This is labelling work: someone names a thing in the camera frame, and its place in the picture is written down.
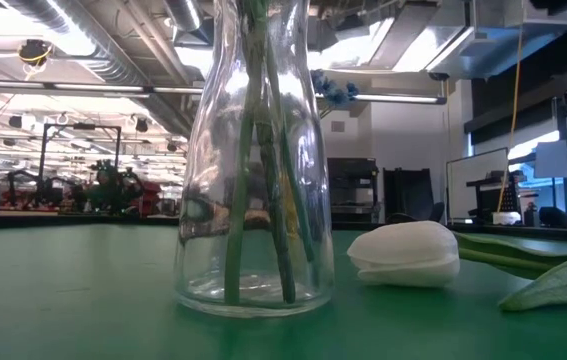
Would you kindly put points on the blue artificial flower bunch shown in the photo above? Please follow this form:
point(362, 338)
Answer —
point(335, 92)

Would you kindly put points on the white artificial tulip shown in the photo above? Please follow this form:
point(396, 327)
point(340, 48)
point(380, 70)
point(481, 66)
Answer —
point(403, 255)

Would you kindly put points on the black background robot arm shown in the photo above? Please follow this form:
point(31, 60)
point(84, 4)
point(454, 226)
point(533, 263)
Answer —
point(53, 190)

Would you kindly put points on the clear glass vase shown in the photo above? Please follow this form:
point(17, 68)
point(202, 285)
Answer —
point(198, 260)

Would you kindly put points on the black cabinet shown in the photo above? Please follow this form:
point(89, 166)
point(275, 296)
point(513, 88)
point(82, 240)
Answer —
point(350, 175)

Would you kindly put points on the black panel chair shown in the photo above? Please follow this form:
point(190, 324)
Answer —
point(408, 190)

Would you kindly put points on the linear ceiling light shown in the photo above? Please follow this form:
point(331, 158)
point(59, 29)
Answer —
point(393, 98)
point(88, 87)

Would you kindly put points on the person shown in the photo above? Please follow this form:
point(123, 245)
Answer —
point(108, 185)

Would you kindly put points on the whiteboard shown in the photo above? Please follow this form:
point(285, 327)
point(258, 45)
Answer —
point(473, 185)

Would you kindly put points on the black shelf desk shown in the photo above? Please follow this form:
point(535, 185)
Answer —
point(488, 182)

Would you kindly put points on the green table mat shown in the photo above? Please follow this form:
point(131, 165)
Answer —
point(63, 300)

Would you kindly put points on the white sign sheet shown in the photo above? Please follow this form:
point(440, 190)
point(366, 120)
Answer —
point(550, 160)

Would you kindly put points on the black office chair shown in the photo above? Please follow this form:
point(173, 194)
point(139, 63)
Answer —
point(553, 216)

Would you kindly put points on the black yellow ceiling reel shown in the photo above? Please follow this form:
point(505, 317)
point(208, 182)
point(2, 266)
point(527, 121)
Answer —
point(34, 51)

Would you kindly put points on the small silver ceiling duct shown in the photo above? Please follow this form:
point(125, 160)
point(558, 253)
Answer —
point(183, 15)

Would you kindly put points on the black rig frame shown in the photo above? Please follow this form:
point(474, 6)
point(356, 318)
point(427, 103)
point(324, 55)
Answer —
point(43, 150)

